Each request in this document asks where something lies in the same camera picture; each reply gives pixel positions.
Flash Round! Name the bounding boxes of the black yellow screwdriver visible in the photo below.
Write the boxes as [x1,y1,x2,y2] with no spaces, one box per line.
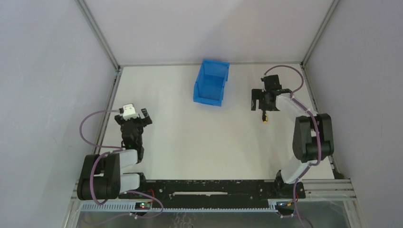
[262,110,268,123]

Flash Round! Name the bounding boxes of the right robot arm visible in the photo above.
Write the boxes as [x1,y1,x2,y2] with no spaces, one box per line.
[251,75,334,186]

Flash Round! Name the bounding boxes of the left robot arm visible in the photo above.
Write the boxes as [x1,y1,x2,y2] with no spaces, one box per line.
[77,104,152,205]

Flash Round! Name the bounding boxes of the blue plastic bin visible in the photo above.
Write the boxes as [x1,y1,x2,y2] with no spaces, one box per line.
[193,59,230,107]

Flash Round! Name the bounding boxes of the small electronics board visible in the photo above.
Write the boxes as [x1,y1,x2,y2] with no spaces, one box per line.
[134,202,152,210]

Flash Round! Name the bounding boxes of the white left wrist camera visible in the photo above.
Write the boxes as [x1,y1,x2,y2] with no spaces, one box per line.
[122,104,139,120]

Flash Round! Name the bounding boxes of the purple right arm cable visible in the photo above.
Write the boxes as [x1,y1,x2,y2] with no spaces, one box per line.
[263,65,322,228]

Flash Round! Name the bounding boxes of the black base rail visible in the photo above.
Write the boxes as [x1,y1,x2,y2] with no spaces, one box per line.
[119,180,306,206]

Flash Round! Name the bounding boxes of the grey slotted cable duct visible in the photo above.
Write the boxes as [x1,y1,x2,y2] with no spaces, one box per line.
[81,201,277,212]

